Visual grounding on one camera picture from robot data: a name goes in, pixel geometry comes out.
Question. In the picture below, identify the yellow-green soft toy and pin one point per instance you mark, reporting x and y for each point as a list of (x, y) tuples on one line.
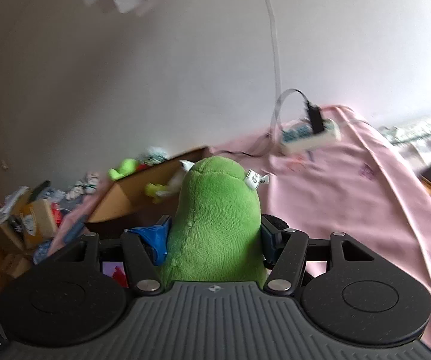
[(155, 189)]

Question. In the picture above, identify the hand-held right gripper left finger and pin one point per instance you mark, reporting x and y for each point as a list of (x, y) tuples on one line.
[(155, 240)]

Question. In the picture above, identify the black oblong object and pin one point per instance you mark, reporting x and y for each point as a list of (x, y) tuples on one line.
[(39, 189)]

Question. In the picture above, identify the patterned white cloth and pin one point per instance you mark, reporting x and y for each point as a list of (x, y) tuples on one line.
[(417, 129)]

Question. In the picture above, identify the lime plush toy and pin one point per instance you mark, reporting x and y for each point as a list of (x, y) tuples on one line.
[(125, 167)]

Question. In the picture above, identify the brown cardboard carton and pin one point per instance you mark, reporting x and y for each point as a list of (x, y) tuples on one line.
[(13, 266)]

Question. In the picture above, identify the green plush toy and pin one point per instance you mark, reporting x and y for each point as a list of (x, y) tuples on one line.
[(215, 225)]

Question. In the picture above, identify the pink printed bedsheet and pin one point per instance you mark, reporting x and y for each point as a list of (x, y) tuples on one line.
[(350, 202)]

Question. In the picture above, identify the brown paper bag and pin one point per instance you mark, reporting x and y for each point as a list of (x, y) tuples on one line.
[(37, 219)]

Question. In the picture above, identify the white striped cloth bundle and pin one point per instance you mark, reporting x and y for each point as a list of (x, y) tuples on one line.
[(84, 185)]

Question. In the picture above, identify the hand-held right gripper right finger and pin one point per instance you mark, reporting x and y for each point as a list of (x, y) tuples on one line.
[(270, 240)]

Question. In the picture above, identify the red packet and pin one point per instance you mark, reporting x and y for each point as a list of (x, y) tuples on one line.
[(55, 213)]

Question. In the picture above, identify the brown cardboard box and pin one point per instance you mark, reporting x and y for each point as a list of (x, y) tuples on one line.
[(125, 202)]

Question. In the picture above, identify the blue patterned packet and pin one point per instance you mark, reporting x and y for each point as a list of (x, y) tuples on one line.
[(43, 251)]

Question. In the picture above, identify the stack of papers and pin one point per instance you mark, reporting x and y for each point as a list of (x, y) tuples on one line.
[(11, 200)]

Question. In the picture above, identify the white power strip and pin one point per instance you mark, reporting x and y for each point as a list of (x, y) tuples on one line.
[(301, 137)]

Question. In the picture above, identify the black charger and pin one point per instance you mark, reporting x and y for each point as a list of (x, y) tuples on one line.
[(314, 118)]

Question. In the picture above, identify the blue glasses case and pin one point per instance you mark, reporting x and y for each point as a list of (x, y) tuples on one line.
[(75, 228)]

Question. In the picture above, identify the small wall fixture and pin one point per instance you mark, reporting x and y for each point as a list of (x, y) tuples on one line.
[(4, 165)]

